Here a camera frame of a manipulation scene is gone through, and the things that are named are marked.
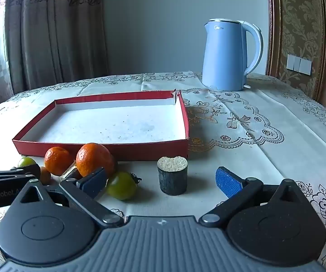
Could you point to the brown patterned curtain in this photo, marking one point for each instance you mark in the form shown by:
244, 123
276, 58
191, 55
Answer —
55, 34

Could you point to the red cardboard box tray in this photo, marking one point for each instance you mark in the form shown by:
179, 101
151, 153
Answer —
109, 124

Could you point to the patterned wall panel wooden frame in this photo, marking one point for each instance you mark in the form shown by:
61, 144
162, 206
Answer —
301, 19

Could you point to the orange tangerine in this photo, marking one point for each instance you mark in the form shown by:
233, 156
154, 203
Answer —
57, 160
95, 157

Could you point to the small green lime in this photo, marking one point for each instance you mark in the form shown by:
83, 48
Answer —
26, 161

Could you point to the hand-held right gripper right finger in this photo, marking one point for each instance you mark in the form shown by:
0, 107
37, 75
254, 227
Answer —
227, 182

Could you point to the dark eggplant piece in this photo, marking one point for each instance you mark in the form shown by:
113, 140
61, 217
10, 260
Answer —
172, 182
71, 172

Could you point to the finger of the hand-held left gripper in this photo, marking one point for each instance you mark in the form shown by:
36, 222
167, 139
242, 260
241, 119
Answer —
13, 174

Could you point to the brown longan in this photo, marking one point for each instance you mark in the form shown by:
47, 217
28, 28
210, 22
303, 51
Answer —
45, 175

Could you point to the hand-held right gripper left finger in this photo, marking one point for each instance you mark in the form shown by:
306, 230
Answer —
93, 182

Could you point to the green tomato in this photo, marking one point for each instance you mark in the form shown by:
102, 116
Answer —
122, 187

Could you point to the sheer white curtain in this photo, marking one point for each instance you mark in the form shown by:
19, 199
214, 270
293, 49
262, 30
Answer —
3, 34

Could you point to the light blue electric kettle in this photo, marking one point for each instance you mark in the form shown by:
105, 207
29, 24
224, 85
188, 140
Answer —
222, 56

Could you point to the white wall switches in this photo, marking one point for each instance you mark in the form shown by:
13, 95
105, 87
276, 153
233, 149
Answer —
298, 63

